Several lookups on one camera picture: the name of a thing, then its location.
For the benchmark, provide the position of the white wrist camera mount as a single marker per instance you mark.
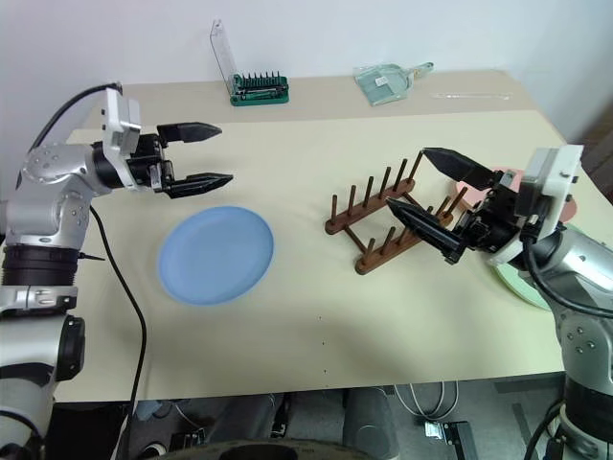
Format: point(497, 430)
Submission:
point(117, 120)
point(558, 172)

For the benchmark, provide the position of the wooden dish rack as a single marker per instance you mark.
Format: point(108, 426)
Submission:
point(364, 209)

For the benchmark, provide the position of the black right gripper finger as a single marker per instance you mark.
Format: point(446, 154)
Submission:
point(460, 165)
point(431, 230)

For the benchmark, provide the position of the green plate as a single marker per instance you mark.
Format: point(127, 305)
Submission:
point(519, 287)

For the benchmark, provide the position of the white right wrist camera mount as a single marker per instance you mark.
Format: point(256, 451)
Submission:
point(558, 172)

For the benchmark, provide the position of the grey cylindrical post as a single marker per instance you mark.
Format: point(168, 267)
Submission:
point(371, 417)

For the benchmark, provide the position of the red plate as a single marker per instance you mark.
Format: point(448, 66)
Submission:
point(471, 199)

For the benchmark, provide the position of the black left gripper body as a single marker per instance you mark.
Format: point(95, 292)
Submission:
point(148, 163)

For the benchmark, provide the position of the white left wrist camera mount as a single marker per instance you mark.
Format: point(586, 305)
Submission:
point(117, 120)

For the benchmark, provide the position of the black metal bracket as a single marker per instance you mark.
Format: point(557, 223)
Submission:
point(447, 433)

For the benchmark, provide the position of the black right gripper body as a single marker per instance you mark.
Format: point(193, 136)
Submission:
point(493, 220)

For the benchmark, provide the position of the blue plate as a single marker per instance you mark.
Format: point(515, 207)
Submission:
point(215, 254)

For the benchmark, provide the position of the clear plastic box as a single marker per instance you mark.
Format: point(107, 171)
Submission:
point(383, 84)

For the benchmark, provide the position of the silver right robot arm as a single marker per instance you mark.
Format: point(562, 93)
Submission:
point(579, 268)

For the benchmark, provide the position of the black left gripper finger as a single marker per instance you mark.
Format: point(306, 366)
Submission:
point(191, 131)
point(201, 183)

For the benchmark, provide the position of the thin clear plastic rod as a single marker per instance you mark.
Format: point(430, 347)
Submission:
point(469, 95)

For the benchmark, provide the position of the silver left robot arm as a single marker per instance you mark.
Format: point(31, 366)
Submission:
point(43, 215)

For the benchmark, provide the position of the green screwdriver bit set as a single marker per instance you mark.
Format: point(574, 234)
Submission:
point(258, 93)

